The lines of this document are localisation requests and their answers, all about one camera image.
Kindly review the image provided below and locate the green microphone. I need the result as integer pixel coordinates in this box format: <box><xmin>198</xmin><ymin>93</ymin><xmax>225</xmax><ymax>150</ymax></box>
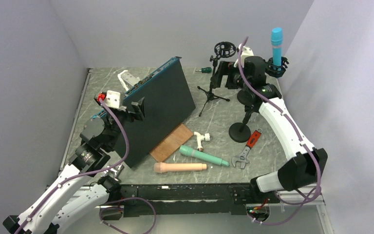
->
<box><xmin>179</xmin><ymin>145</ymin><xmax>229</xmax><ymax>167</ymax></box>

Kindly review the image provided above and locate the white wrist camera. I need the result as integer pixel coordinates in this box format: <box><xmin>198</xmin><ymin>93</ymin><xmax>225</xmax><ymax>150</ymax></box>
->
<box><xmin>233</xmin><ymin>44</ymin><xmax>254</xmax><ymax>68</ymax></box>
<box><xmin>95</xmin><ymin>90</ymin><xmax>124</xmax><ymax>109</ymax></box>

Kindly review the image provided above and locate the white plastic faucet fitting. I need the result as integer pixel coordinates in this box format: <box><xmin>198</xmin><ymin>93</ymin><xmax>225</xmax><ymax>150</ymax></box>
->
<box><xmin>193</xmin><ymin>132</ymin><xmax>211</xmax><ymax>152</ymax></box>

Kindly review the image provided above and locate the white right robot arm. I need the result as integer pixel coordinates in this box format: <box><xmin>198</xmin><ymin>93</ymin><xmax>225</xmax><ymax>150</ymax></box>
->
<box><xmin>210</xmin><ymin>56</ymin><xmax>328</xmax><ymax>202</ymax></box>

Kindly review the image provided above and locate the chrome faucet fitting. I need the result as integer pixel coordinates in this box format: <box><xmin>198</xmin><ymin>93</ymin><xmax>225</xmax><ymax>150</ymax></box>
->
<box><xmin>104</xmin><ymin>164</ymin><xmax>125</xmax><ymax>182</ymax></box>

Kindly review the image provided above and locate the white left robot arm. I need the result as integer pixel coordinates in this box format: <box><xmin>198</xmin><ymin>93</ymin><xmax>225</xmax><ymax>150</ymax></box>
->
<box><xmin>3</xmin><ymin>92</ymin><xmax>145</xmax><ymax>234</ymax></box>

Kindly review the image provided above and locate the black mounting base rail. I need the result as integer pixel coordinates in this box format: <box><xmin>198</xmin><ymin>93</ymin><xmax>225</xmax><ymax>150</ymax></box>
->
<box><xmin>103</xmin><ymin>183</ymin><xmax>279</xmax><ymax>217</ymax></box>

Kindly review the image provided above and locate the white metal bracket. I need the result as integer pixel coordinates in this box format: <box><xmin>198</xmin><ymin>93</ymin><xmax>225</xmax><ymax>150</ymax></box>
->
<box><xmin>117</xmin><ymin>70</ymin><xmax>140</xmax><ymax>91</ymax></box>

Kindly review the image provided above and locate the wooden board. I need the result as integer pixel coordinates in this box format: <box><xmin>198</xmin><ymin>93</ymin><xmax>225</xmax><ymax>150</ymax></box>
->
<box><xmin>150</xmin><ymin>124</ymin><xmax>193</xmax><ymax>162</ymax></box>

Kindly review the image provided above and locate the black round-base shock-mount stand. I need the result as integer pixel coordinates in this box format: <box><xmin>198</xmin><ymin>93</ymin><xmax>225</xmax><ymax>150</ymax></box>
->
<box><xmin>237</xmin><ymin>55</ymin><xmax>290</xmax><ymax>106</ymax></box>

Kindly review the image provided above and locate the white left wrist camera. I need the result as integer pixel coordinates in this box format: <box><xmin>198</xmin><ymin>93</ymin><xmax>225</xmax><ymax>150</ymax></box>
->
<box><xmin>95</xmin><ymin>90</ymin><xmax>124</xmax><ymax>109</ymax></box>

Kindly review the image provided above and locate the beige microphone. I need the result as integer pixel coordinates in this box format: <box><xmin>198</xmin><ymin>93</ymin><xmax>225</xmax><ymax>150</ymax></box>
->
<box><xmin>153</xmin><ymin>162</ymin><xmax>207</xmax><ymax>173</ymax></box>

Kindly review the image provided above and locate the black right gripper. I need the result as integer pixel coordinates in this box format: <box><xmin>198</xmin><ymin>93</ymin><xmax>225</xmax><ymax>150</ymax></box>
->
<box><xmin>211</xmin><ymin>60</ymin><xmax>251</xmax><ymax>92</ymax></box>

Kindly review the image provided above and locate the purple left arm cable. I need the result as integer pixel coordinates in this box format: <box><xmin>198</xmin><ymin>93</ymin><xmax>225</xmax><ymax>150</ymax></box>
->
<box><xmin>13</xmin><ymin>98</ymin><xmax>157</xmax><ymax>234</ymax></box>

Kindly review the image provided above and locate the green handled screwdriver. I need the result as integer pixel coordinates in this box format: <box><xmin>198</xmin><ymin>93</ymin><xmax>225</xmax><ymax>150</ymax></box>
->
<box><xmin>195</xmin><ymin>67</ymin><xmax>212</xmax><ymax>74</ymax></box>

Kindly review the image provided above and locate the blue microphone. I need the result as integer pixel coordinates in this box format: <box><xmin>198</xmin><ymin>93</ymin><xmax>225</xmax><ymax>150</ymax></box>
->
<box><xmin>270</xmin><ymin>27</ymin><xmax>283</xmax><ymax>67</ymax></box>

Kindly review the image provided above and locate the red handled adjustable wrench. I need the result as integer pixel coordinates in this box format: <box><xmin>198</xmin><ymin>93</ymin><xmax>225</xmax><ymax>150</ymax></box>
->
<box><xmin>232</xmin><ymin>128</ymin><xmax>262</xmax><ymax>169</ymax></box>

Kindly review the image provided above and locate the black tripod microphone stand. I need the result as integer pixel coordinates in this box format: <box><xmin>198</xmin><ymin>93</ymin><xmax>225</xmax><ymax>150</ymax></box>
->
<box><xmin>197</xmin><ymin>41</ymin><xmax>237</xmax><ymax>117</ymax></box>

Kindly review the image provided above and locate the dark blue-edged network switch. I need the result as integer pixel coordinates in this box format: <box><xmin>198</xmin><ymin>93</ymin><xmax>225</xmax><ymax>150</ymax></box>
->
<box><xmin>90</xmin><ymin>56</ymin><xmax>197</xmax><ymax>170</ymax></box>

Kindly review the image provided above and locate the black round-base microphone stand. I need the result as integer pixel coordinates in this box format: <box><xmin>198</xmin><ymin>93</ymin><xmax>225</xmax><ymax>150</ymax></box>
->
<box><xmin>228</xmin><ymin>106</ymin><xmax>258</xmax><ymax>143</ymax></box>

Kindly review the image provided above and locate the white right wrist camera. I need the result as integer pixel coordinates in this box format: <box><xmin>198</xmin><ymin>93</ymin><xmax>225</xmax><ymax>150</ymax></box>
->
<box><xmin>233</xmin><ymin>44</ymin><xmax>254</xmax><ymax>68</ymax></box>

